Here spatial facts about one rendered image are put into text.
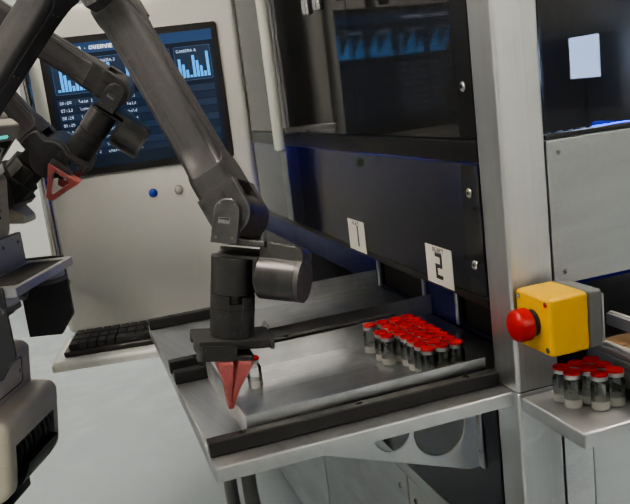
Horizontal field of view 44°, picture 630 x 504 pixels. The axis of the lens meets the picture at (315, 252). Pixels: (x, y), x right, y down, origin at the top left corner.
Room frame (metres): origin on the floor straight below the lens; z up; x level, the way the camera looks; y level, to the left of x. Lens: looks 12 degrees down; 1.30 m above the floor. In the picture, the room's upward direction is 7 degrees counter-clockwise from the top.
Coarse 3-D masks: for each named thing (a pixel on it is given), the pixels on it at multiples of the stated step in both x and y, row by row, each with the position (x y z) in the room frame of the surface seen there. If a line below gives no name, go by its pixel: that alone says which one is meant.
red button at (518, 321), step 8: (512, 312) 0.90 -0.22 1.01; (520, 312) 0.89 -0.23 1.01; (528, 312) 0.89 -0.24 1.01; (512, 320) 0.89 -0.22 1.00; (520, 320) 0.88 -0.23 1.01; (528, 320) 0.88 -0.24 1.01; (512, 328) 0.89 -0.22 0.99; (520, 328) 0.88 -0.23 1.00; (528, 328) 0.88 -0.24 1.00; (512, 336) 0.89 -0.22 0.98; (520, 336) 0.88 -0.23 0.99; (528, 336) 0.88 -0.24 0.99
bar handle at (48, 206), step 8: (24, 80) 1.75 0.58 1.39; (24, 88) 1.75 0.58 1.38; (24, 96) 1.75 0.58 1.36; (32, 96) 1.76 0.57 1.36; (32, 104) 1.75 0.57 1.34; (40, 184) 1.75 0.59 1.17; (40, 192) 1.75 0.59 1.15; (48, 200) 1.75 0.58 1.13; (48, 208) 1.75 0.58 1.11; (48, 216) 1.75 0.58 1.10; (48, 224) 1.75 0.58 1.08; (56, 224) 1.76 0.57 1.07; (48, 232) 1.75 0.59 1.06; (56, 232) 1.75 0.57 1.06; (56, 240) 1.75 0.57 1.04; (56, 248) 1.75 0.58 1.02
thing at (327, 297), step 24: (312, 288) 1.57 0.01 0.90; (336, 288) 1.59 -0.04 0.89; (360, 288) 1.60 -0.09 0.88; (384, 288) 1.58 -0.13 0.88; (264, 312) 1.50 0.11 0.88; (288, 312) 1.48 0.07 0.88; (312, 312) 1.46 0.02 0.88; (336, 312) 1.44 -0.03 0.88; (360, 312) 1.33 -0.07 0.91; (384, 312) 1.34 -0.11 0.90; (408, 312) 1.35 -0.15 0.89
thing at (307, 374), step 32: (256, 352) 1.18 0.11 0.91; (288, 352) 1.20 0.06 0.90; (320, 352) 1.22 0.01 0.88; (352, 352) 1.20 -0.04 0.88; (288, 384) 1.09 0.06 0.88; (320, 384) 1.08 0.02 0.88; (352, 384) 1.06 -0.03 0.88; (384, 384) 0.97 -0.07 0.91; (416, 384) 0.99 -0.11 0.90; (256, 416) 0.92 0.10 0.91; (288, 416) 0.93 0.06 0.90
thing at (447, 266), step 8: (432, 248) 1.16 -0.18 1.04; (440, 248) 1.13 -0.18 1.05; (432, 256) 1.16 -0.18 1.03; (448, 256) 1.11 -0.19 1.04; (432, 264) 1.16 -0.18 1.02; (448, 264) 1.11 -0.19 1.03; (432, 272) 1.17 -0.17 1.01; (440, 272) 1.14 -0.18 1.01; (448, 272) 1.12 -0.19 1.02; (432, 280) 1.17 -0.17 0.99; (440, 280) 1.14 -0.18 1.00; (448, 280) 1.12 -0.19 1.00; (448, 288) 1.12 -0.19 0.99
